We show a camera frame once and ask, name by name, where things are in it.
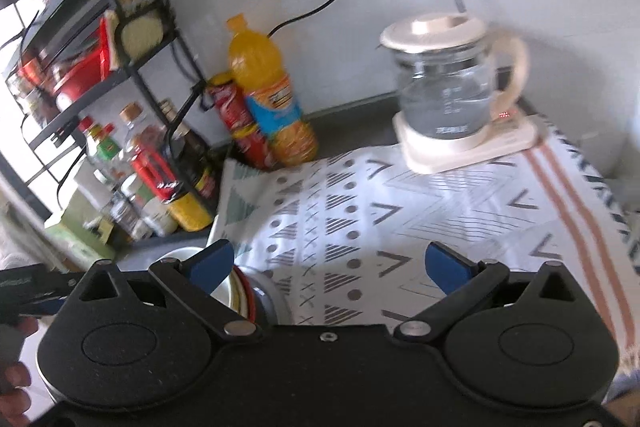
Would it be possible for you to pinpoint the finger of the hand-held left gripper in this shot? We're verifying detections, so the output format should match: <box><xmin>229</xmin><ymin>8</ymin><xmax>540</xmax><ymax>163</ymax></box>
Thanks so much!
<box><xmin>0</xmin><ymin>263</ymin><xmax>97</xmax><ymax>323</ymax></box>

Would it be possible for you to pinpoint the cream kettle base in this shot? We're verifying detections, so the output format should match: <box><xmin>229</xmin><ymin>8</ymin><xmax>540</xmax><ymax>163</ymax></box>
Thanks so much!
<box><xmin>392</xmin><ymin>104</ymin><xmax>541</xmax><ymax>174</ymax></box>

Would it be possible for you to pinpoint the patterned white tablecloth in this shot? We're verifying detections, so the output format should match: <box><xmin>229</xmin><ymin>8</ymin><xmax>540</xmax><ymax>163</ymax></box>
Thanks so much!
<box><xmin>207</xmin><ymin>122</ymin><xmax>640</xmax><ymax>358</ymax></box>

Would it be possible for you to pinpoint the blue grey bowl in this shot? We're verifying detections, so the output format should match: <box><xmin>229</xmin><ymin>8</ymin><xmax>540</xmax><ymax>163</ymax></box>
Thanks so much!
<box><xmin>250</xmin><ymin>274</ymin><xmax>282</xmax><ymax>327</ymax></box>

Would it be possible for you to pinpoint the yellow oil bottle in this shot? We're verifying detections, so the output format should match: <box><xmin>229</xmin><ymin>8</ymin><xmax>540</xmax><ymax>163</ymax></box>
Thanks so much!
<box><xmin>167</xmin><ymin>192</ymin><xmax>213</xmax><ymax>232</ymax></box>

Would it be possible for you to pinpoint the red plastic container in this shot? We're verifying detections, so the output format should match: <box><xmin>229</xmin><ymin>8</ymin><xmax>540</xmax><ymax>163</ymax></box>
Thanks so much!
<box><xmin>50</xmin><ymin>14</ymin><xmax>121</xmax><ymax>100</ymax></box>

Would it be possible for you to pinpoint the black metal rack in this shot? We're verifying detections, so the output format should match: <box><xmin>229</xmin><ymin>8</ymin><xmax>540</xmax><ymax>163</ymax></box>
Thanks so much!
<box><xmin>0</xmin><ymin>0</ymin><xmax>221</xmax><ymax>238</ymax></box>

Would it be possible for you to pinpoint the red can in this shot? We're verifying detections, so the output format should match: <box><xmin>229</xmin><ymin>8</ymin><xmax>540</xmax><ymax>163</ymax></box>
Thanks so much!
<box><xmin>231</xmin><ymin>124</ymin><xmax>281</xmax><ymax>172</ymax></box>
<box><xmin>206</xmin><ymin>74</ymin><xmax>258</xmax><ymax>138</ymax></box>

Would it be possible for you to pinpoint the cream white bowl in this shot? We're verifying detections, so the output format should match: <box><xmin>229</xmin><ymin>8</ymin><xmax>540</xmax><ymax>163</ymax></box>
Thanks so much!
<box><xmin>162</xmin><ymin>246</ymin><xmax>241</xmax><ymax>310</ymax></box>

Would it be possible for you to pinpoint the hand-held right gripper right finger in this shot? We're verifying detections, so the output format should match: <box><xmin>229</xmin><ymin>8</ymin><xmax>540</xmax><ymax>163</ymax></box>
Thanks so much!
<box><xmin>392</xmin><ymin>241</ymin><xmax>581</xmax><ymax>343</ymax></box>

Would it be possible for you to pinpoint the orange juice bottle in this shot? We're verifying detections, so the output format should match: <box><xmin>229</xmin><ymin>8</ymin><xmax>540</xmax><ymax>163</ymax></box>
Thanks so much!
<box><xmin>226</xmin><ymin>13</ymin><xmax>319</xmax><ymax>166</ymax></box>

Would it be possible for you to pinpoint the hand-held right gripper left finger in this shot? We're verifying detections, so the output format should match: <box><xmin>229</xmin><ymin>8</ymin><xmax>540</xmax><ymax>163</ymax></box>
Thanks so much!
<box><xmin>75</xmin><ymin>238</ymin><xmax>262</xmax><ymax>340</ymax></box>

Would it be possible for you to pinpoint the person's left hand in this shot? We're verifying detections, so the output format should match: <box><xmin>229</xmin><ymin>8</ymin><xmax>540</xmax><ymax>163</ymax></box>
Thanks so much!
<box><xmin>0</xmin><ymin>317</ymin><xmax>40</xmax><ymax>427</ymax></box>

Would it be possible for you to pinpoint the red cap green label bottle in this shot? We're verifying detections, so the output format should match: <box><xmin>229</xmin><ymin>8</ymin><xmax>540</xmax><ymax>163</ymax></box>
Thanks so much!
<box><xmin>82</xmin><ymin>119</ymin><xmax>123</xmax><ymax>168</ymax></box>

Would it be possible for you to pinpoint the red striped bowl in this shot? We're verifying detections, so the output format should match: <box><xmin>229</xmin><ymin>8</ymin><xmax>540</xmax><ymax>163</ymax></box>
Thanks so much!
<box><xmin>230</xmin><ymin>267</ymin><xmax>261</xmax><ymax>325</ymax></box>

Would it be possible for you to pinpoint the green box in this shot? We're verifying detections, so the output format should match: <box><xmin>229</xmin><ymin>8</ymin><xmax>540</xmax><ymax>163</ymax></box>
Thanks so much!
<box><xmin>45</xmin><ymin>192</ymin><xmax>116</xmax><ymax>258</ymax></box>

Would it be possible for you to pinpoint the red label sauce bottle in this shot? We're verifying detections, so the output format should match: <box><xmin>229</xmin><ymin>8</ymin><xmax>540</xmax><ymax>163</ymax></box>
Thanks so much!
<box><xmin>132</xmin><ymin>132</ymin><xmax>178</xmax><ymax>202</ymax></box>

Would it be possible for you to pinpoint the glass kettle cream lid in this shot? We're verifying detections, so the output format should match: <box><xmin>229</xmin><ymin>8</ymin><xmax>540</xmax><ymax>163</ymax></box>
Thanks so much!
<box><xmin>379</xmin><ymin>13</ymin><xmax>530</xmax><ymax>142</ymax></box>

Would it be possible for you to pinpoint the clear bottle cork cap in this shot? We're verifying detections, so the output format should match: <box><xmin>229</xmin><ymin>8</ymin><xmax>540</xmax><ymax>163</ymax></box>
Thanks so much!
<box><xmin>117</xmin><ymin>103</ymin><xmax>156</xmax><ymax>158</ymax></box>

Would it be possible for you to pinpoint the dark sauce bottle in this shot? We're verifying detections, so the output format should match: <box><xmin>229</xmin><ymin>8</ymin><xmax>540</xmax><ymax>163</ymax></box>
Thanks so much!
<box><xmin>160</xmin><ymin>99</ymin><xmax>218</xmax><ymax>200</ymax></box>

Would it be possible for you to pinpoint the pale yellow packet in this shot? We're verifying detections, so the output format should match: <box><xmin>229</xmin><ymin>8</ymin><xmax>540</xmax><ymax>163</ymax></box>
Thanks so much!
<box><xmin>119</xmin><ymin>14</ymin><xmax>166</xmax><ymax>60</ymax></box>

